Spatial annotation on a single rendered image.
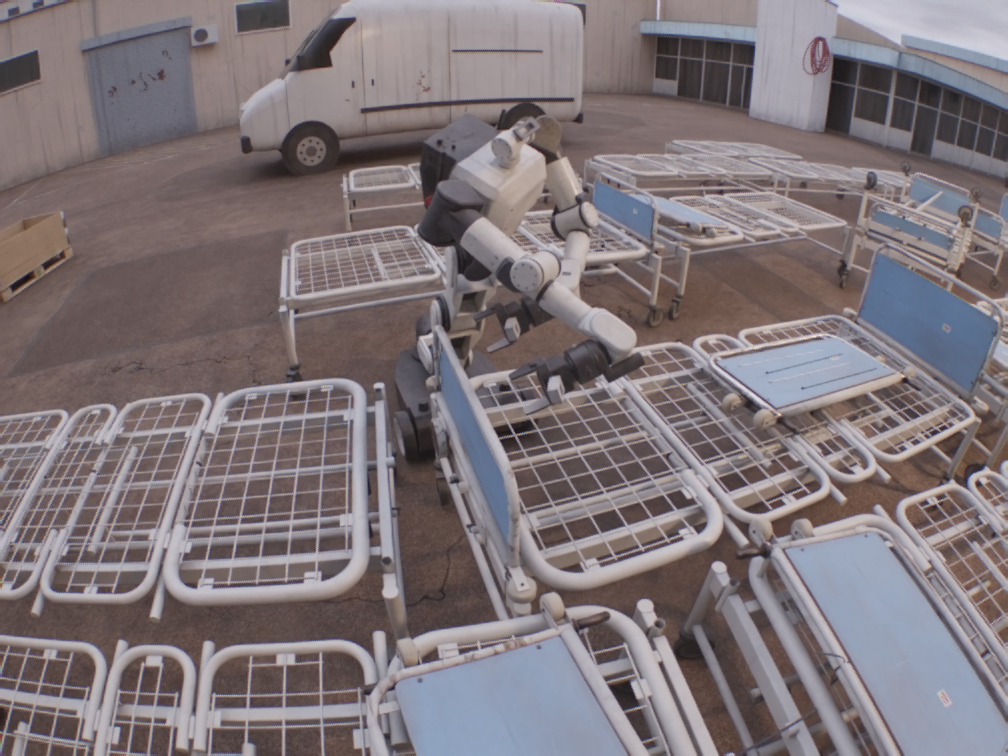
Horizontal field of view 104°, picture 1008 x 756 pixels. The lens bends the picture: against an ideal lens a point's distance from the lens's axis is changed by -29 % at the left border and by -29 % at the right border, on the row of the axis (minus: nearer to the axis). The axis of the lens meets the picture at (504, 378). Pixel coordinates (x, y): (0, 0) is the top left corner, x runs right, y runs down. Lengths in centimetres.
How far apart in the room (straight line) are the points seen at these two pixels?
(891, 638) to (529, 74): 864
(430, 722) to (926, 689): 98
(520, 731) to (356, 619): 93
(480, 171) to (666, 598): 142
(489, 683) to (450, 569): 90
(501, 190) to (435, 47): 709
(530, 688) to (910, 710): 76
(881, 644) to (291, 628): 162
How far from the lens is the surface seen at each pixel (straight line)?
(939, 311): 258
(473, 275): 178
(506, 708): 103
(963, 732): 133
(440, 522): 204
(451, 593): 184
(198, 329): 381
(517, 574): 123
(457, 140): 154
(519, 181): 148
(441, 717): 102
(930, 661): 136
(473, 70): 865
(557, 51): 930
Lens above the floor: 151
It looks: 33 degrees down
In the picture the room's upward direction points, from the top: straight up
